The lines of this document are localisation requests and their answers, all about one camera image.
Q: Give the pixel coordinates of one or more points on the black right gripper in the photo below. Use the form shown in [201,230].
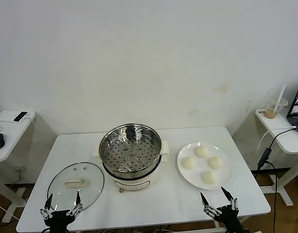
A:
[229,216]

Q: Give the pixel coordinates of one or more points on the clear plastic drink cup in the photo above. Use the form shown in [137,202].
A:
[270,112]

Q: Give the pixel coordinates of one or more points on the flat white box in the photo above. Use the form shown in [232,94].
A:
[3,116]

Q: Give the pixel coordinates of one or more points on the white drinking straw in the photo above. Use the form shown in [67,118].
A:
[281,94]

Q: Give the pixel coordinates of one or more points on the open dark laptop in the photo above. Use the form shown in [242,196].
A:
[297,121]

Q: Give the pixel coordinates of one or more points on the black smartphone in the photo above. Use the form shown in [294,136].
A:
[20,116]

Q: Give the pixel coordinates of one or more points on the round white plate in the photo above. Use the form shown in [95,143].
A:
[187,179]

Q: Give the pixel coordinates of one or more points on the perforated steel steamer basket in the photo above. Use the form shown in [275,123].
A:
[129,155]

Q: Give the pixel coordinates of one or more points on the cream electric cooker pot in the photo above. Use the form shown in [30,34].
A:
[134,183]

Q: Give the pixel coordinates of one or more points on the white steamed baozi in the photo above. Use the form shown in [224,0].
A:
[201,152]
[189,163]
[209,178]
[215,162]

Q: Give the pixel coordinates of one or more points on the white side table with laptop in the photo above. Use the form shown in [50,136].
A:
[270,123]

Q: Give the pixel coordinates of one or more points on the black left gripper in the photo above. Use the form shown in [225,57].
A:
[58,218]

